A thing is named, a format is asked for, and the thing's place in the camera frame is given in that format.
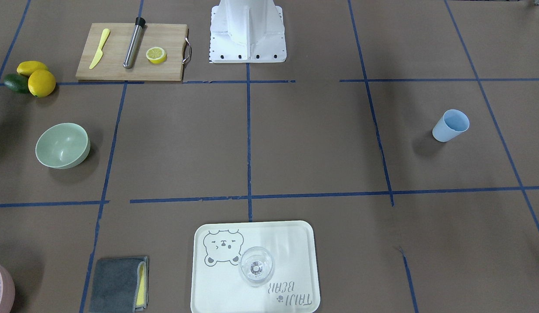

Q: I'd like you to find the pink bowl with ice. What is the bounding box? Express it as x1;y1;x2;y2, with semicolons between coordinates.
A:
0;265;16;313

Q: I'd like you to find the yellow plastic knife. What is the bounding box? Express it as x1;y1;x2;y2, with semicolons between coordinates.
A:
89;28;110;70

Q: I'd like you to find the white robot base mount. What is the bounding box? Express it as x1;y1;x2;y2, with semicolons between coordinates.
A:
209;0;287;63

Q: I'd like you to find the green avocado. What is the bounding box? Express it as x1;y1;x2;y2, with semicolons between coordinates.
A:
3;73;30;94

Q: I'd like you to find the steel muddler black tip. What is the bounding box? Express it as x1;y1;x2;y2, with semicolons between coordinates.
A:
123;17;146;69

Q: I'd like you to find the light blue plastic cup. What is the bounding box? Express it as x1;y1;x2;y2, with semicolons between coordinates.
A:
432;109;470;143

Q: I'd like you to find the cream bear serving tray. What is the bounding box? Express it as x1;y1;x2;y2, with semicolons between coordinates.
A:
190;220;320;313

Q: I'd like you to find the clear wine glass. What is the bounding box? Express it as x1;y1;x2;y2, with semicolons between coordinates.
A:
239;247;275;287

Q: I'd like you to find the wooden cutting board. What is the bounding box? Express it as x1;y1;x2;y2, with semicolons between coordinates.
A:
76;23;191;81

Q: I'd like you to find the yellow lemon round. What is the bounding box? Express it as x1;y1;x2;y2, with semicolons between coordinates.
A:
28;70;57;98

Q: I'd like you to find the lemon half slice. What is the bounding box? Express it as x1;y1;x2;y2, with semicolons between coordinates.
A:
146;47;167;65

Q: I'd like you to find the light green bowl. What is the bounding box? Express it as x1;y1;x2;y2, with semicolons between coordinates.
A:
35;123;91;169

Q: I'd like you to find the grey folded cloth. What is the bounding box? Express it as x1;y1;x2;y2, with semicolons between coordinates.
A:
89;256;150;313

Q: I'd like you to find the yellow lemon upper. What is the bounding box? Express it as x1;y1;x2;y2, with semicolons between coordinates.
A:
17;60;49;77

